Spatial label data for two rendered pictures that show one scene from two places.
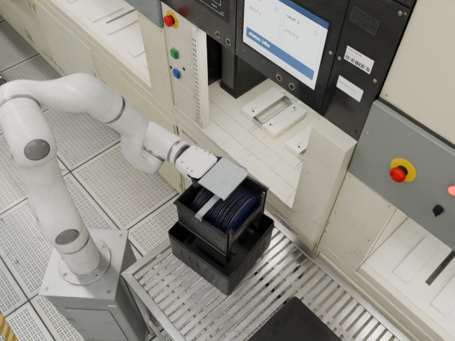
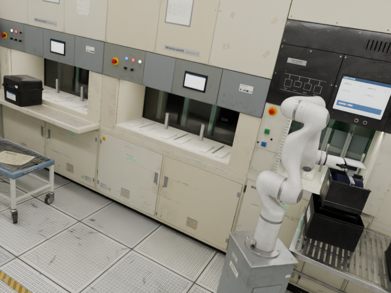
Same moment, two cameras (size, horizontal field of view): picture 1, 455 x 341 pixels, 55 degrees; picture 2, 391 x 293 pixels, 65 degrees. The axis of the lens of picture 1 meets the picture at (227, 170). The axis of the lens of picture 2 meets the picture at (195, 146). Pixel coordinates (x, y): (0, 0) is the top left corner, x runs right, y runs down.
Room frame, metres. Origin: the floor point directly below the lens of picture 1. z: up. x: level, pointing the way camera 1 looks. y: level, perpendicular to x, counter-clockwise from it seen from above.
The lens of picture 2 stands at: (-0.42, 1.51, 1.78)
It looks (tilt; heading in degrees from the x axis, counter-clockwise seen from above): 20 degrees down; 337
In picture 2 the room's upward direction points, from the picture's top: 10 degrees clockwise
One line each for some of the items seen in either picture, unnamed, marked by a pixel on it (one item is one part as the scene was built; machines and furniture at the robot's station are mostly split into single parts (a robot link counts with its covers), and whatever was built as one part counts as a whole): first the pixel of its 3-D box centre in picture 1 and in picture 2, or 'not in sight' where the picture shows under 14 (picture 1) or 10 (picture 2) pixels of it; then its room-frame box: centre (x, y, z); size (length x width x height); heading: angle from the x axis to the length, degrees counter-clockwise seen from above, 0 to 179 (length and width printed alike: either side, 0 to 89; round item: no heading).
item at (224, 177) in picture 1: (221, 204); (344, 187); (0.75, 0.02, 1.08); 0.24 x 0.20 x 0.32; 143
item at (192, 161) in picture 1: (195, 163); (333, 161); (0.82, 0.10, 1.22); 0.11 x 0.10 x 0.07; 53
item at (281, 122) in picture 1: (273, 111); (300, 170); (1.35, -0.20, 0.89); 0.22 x 0.21 x 0.04; 133
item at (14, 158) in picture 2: not in sight; (12, 157); (2.44, 2.00, 0.47); 0.31 x 0.23 x 0.02; 64
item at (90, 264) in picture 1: (78, 250); (266, 232); (0.69, 0.53, 0.85); 0.19 x 0.19 x 0.18
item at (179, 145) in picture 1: (180, 153); (322, 158); (0.85, 0.15, 1.22); 0.09 x 0.03 x 0.08; 143
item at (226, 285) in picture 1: (221, 237); (331, 220); (0.75, 0.02, 0.85); 0.28 x 0.28 x 0.17; 53
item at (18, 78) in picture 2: not in sight; (22, 89); (3.08, 1.99, 0.93); 0.30 x 0.28 x 0.26; 40
